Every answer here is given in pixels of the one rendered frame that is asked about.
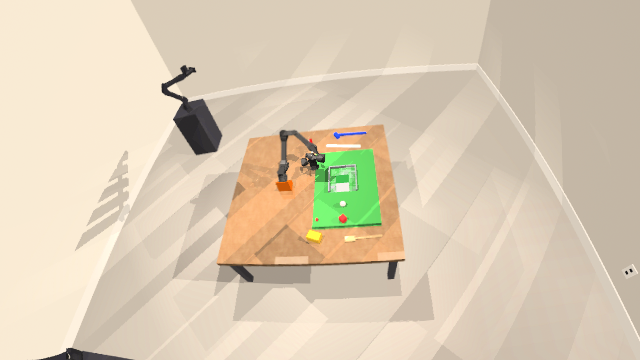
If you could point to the green flat mat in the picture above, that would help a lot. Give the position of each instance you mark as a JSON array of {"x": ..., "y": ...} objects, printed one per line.
[{"x": 362, "y": 205}]

